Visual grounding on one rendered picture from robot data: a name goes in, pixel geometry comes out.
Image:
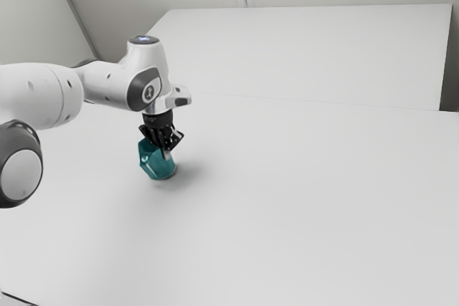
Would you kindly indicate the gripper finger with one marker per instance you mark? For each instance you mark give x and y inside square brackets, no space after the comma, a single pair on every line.
[167,155]

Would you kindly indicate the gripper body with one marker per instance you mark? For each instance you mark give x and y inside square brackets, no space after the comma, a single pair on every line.
[157,126]

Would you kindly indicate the teal faceted mug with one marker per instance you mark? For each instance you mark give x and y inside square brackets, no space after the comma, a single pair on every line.
[155,164]

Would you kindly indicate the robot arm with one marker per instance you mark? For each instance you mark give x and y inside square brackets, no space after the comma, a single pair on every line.
[107,80]

